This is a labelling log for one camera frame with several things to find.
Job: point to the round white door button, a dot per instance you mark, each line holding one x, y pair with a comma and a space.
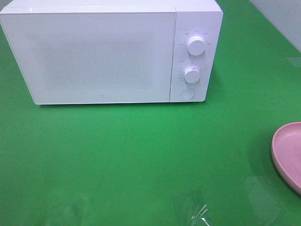
188, 93

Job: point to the white microwave door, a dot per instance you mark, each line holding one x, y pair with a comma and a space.
90, 58

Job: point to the pink round plate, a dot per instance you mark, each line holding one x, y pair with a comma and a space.
286, 154

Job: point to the lower white microwave knob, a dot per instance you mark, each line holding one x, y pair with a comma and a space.
192, 74

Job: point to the white microwave knob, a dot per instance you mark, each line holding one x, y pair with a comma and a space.
196, 45
192, 74

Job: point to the upper white microwave knob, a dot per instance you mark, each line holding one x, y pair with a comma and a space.
196, 45

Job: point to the white microwave oven body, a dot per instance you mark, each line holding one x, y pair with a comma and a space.
192, 17

